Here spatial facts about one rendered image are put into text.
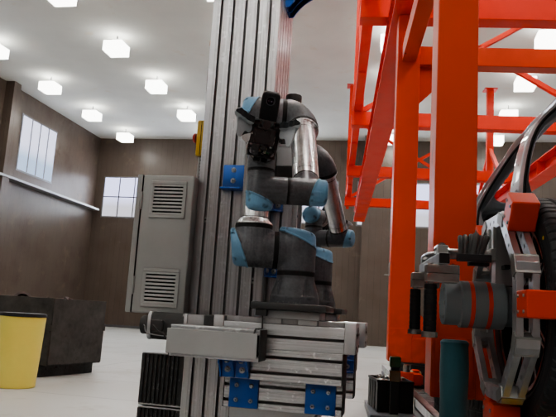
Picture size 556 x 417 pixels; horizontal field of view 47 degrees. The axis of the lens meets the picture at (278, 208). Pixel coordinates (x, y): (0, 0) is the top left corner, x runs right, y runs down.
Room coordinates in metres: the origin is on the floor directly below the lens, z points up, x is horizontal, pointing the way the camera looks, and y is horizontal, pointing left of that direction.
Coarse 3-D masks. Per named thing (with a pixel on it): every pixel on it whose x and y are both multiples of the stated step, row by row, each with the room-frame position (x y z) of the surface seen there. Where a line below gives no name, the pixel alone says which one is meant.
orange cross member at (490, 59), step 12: (420, 48) 4.35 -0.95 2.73; (432, 48) 4.34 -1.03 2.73; (480, 48) 4.31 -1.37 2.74; (492, 48) 4.30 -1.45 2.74; (504, 48) 4.30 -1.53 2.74; (420, 60) 4.35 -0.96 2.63; (480, 60) 4.31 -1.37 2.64; (492, 60) 4.30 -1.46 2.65; (504, 60) 4.30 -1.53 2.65; (516, 60) 4.29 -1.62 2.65; (528, 60) 4.28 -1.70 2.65; (540, 60) 4.27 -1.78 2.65; (552, 60) 4.26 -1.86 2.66; (420, 72) 4.41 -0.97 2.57; (492, 72) 4.41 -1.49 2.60; (504, 72) 4.40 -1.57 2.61; (516, 72) 4.39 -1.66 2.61; (528, 72) 4.37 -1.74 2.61; (540, 72) 4.36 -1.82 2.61; (552, 72) 4.35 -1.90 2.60; (420, 84) 4.41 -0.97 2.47; (420, 96) 4.40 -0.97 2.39
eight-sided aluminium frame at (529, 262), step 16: (496, 224) 1.88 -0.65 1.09; (512, 240) 1.73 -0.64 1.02; (528, 240) 1.73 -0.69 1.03; (512, 256) 1.70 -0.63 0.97; (528, 256) 1.68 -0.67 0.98; (480, 272) 2.15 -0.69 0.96; (512, 272) 1.70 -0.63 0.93; (528, 272) 1.67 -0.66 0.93; (512, 288) 1.71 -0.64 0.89; (512, 304) 1.71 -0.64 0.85; (512, 320) 1.71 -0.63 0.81; (480, 336) 2.17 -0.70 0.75; (512, 336) 1.70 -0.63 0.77; (528, 336) 1.67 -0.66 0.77; (480, 352) 2.12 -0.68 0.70; (512, 352) 1.70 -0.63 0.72; (528, 352) 1.68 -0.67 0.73; (480, 368) 2.08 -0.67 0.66; (496, 368) 2.07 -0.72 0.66; (512, 368) 1.73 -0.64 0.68; (528, 368) 1.72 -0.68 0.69; (480, 384) 2.07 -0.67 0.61; (496, 384) 2.02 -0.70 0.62; (512, 384) 1.77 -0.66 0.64; (528, 384) 1.76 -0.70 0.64; (496, 400) 1.86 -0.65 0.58; (512, 400) 1.82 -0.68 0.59
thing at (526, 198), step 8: (512, 192) 1.76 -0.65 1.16; (512, 200) 1.72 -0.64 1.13; (520, 200) 1.71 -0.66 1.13; (528, 200) 1.71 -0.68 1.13; (536, 200) 1.71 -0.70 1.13; (512, 208) 1.72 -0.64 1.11; (520, 208) 1.72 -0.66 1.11; (528, 208) 1.71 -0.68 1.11; (536, 208) 1.71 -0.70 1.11; (504, 216) 1.79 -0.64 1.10; (512, 216) 1.73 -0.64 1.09; (520, 216) 1.73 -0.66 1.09; (528, 216) 1.73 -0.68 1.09; (536, 216) 1.72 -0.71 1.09; (512, 224) 1.74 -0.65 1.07; (520, 224) 1.74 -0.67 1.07; (528, 224) 1.74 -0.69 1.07; (536, 224) 1.74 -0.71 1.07
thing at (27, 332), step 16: (0, 320) 5.79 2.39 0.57; (16, 320) 5.72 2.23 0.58; (32, 320) 5.78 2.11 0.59; (0, 336) 5.77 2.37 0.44; (16, 336) 5.73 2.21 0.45; (32, 336) 5.80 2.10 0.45; (0, 352) 5.77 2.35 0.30; (16, 352) 5.74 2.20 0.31; (32, 352) 5.82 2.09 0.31; (0, 368) 5.76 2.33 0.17; (16, 368) 5.75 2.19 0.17; (32, 368) 5.85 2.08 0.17; (0, 384) 5.76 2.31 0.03; (16, 384) 5.76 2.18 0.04; (32, 384) 5.89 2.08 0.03
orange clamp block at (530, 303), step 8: (520, 296) 1.63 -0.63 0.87; (528, 296) 1.58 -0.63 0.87; (536, 296) 1.58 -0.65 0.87; (544, 296) 1.58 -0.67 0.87; (552, 296) 1.58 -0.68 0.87; (520, 304) 1.63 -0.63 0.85; (528, 304) 1.58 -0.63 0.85; (536, 304) 1.58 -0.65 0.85; (544, 304) 1.58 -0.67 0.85; (552, 304) 1.58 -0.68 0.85; (520, 312) 1.63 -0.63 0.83; (528, 312) 1.58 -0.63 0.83; (536, 312) 1.58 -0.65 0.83; (544, 312) 1.58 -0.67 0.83; (552, 312) 1.58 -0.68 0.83
